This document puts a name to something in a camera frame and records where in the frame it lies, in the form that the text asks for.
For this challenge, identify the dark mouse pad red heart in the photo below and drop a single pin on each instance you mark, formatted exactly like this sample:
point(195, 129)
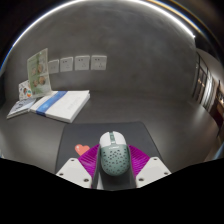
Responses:
point(90, 133)

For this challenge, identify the green and white computer mouse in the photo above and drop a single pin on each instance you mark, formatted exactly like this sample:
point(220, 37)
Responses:
point(114, 156)

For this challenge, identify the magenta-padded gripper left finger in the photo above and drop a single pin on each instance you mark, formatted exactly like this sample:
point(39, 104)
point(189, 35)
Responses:
point(75, 170)

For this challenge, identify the green menu card stand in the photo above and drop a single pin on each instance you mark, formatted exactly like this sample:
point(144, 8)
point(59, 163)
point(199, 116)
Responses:
point(39, 73)

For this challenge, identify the black-framed glass partition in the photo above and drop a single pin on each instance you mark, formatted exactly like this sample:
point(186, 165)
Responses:
point(208, 90)

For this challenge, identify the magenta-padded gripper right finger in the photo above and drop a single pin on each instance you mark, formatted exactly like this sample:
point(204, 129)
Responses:
point(151, 168)

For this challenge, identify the white book with blue band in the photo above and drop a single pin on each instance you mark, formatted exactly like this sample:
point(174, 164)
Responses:
point(63, 105)

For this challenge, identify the grey striped booklet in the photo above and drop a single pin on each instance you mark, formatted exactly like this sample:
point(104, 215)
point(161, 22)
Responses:
point(20, 107)

